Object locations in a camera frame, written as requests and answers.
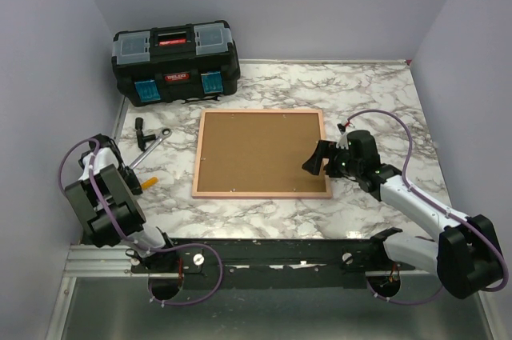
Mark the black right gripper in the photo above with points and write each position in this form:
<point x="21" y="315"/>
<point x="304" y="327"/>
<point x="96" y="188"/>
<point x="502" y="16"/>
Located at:
<point x="325" y="149"/>

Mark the pink picture frame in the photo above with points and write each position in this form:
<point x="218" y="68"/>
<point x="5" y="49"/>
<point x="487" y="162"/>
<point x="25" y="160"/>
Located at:
<point x="249" y="154"/>

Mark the yellow handled screwdriver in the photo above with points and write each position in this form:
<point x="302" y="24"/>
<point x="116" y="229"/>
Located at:
<point x="149" y="183"/>

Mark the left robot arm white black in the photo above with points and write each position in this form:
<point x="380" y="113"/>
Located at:
<point x="104" y="201"/>

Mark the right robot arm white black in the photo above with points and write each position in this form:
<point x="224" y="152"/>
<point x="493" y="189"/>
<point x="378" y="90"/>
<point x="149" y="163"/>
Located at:
<point x="462" y="251"/>

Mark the silver ratchet wrench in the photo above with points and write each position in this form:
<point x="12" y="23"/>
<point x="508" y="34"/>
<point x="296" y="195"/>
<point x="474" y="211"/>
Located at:
<point x="162" y="136"/>

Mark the black plastic toolbox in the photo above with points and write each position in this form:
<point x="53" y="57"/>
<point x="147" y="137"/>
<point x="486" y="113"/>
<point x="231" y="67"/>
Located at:
<point x="166" y="64"/>

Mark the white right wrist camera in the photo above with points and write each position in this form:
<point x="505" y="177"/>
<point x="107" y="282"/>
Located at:
<point x="344" y="142"/>

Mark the black mounting base plate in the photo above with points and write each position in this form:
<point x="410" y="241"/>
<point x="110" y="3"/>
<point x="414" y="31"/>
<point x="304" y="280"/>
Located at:
<point x="200" y="264"/>

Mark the black T-handle tool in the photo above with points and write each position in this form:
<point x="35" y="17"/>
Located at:
<point x="142" y="139"/>

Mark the aluminium rail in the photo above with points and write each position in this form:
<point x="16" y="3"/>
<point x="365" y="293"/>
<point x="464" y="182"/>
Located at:
<point x="85" y="261"/>

